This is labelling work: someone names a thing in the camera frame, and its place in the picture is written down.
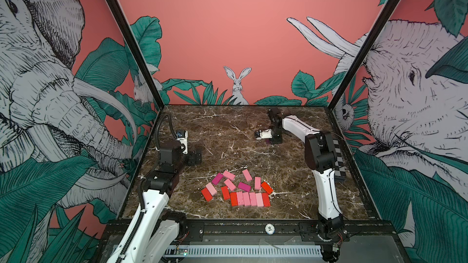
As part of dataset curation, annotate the red row block left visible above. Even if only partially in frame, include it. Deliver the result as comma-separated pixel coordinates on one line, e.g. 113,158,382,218
230,192,238,207

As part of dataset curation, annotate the black right corner frame post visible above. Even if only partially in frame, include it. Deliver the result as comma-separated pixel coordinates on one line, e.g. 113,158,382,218
327,0,400,110

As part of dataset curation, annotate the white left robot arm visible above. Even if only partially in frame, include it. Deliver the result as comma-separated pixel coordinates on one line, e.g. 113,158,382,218
107,140,202,263

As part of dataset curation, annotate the black front frame rail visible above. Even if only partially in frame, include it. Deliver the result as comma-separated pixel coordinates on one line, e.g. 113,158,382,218
102,218,397,244

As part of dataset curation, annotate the magenta block left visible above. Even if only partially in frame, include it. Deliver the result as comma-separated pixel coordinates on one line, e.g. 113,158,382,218
212,173,224,185

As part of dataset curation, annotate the magenta block centre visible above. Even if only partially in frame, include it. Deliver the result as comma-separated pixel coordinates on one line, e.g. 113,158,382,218
238,182,252,192

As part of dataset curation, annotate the pink block top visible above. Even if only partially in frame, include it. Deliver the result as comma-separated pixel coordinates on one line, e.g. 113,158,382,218
223,170,236,180

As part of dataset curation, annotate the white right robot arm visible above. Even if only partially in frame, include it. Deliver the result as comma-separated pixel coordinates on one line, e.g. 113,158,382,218
268,108,344,241

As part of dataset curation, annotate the checkerboard calibration plate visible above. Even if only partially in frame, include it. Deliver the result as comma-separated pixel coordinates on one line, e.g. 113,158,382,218
333,139,347,181

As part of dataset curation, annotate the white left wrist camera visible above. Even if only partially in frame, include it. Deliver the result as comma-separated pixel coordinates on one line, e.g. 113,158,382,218
175,130,188,155

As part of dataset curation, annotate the black left corner frame post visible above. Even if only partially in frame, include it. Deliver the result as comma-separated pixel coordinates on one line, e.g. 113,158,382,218
106,0,165,111

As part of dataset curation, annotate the red row block right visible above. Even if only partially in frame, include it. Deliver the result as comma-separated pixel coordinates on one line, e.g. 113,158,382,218
262,192,271,207

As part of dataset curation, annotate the white slotted cable duct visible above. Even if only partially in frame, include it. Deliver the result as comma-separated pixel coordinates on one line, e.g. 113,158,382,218
163,245,322,258

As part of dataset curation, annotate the black corner frame post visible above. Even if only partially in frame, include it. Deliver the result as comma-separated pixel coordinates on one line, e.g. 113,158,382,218
327,0,400,110
106,0,165,111

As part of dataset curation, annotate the black corrugated cable hose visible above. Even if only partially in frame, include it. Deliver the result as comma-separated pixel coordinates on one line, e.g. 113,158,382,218
155,113,178,150

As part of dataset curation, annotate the red row block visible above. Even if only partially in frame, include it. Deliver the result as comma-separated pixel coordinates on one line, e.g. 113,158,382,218
262,192,271,207
230,192,238,207

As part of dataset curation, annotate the magenta block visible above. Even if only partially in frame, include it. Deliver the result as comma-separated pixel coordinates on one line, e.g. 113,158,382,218
238,182,252,192
212,173,224,185

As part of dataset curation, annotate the pink row block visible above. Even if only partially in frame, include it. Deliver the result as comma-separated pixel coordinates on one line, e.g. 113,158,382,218
236,192,244,206
255,193,264,207
243,192,251,207
249,192,257,207

